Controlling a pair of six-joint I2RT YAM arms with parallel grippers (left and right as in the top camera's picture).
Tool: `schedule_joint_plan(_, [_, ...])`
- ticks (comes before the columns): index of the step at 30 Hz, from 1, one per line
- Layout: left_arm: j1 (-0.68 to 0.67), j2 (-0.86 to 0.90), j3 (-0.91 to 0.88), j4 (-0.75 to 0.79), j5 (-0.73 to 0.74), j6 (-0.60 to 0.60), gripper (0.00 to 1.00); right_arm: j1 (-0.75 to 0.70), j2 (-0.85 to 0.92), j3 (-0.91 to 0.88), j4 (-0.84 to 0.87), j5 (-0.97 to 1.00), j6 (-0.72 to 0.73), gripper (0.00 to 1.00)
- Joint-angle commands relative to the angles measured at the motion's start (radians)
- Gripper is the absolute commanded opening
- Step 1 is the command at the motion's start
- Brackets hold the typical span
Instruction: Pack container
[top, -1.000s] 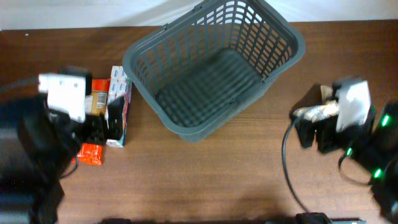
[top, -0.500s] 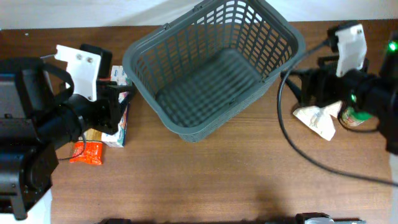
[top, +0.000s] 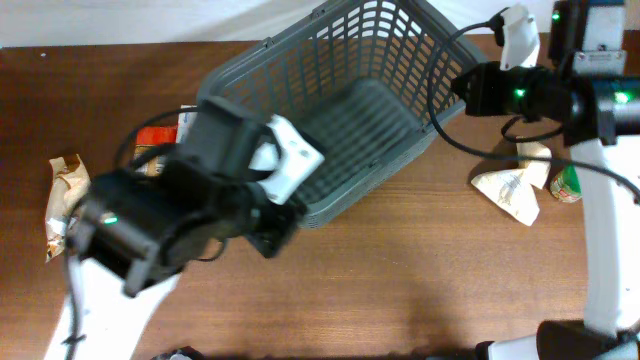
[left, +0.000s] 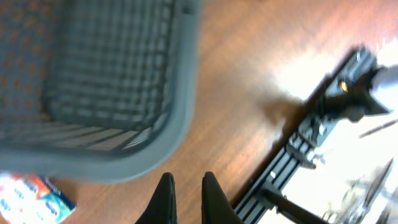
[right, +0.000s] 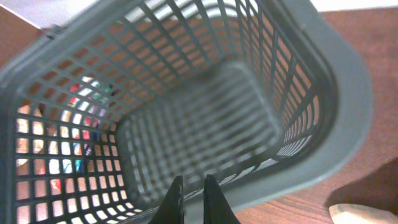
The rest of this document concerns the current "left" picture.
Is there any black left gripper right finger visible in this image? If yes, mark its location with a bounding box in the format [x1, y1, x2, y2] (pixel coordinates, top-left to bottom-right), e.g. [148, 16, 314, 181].
[201, 171, 243, 224]

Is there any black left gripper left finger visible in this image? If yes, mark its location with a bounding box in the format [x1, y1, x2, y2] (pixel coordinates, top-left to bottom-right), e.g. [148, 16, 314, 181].
[136, 172, 177, 224]

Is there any tissue pack multipack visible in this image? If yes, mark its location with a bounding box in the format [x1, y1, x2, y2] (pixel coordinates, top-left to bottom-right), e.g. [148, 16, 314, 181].
[1, 172, 76, 224]

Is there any grey plastic basket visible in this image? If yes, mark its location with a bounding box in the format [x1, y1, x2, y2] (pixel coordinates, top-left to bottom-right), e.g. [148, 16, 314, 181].
[1, 0, 202, 182]

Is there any aluminium frame rail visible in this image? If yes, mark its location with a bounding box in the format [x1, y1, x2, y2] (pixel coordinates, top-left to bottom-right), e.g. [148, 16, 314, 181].
[234, 45, 376, 223]

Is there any black clamp mount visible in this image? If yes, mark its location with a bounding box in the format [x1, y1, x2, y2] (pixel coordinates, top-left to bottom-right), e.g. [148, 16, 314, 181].
[315, 45, 392, 122]

